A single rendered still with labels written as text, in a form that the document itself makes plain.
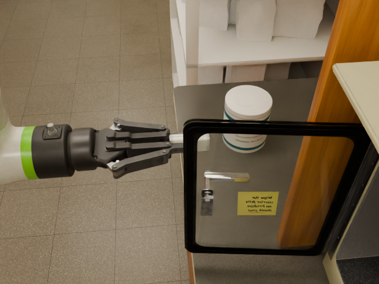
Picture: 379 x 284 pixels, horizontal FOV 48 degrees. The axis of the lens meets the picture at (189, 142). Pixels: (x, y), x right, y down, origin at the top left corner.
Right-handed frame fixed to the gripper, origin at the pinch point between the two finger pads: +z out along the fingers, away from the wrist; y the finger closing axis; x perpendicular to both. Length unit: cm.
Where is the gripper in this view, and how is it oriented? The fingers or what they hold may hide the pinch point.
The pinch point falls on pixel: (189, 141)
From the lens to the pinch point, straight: 75.9
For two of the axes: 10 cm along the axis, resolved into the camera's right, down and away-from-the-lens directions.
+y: -1.0, -7.1, 7.0
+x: 0.0, 7.0, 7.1
